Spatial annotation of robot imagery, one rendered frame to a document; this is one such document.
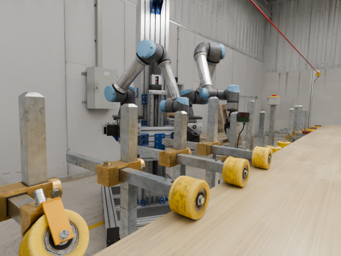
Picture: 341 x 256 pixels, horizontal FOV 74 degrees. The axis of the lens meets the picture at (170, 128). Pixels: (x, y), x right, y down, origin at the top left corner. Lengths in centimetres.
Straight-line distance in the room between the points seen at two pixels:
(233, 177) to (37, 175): 48
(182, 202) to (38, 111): 33
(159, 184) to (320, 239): 32
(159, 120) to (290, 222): 155
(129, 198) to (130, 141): 17
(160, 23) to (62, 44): 179
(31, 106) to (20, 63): 287
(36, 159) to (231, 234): 40
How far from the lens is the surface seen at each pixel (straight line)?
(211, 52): 177
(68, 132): 356
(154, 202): 222
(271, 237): 49
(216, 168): 72
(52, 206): 38
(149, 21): 214
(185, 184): 47
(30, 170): 52
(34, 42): 346
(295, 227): 54
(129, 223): 72
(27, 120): 50
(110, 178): 61
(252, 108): 149
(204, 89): 152
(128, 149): 64
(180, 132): 82
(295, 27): 970
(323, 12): 964
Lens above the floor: 113
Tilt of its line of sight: 6 degrees down
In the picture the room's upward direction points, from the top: 1 degrees clockwise
